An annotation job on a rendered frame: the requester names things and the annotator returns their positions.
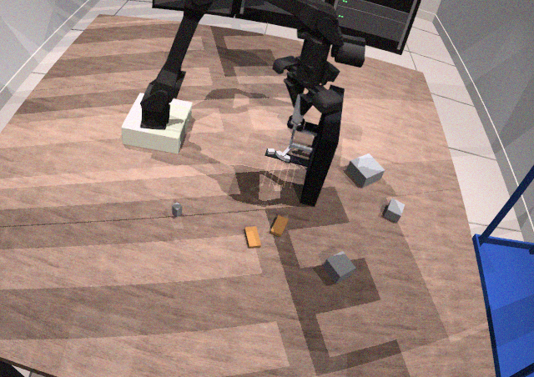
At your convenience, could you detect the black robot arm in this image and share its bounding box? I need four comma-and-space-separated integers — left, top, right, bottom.
140, 0, 366, 130

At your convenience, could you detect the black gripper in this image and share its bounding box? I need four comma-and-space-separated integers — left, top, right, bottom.
273, 55, 343, 115

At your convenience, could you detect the orange rectangular block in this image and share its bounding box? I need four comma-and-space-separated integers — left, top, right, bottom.
244, 226, 261, 249
270, 216, 289, 237

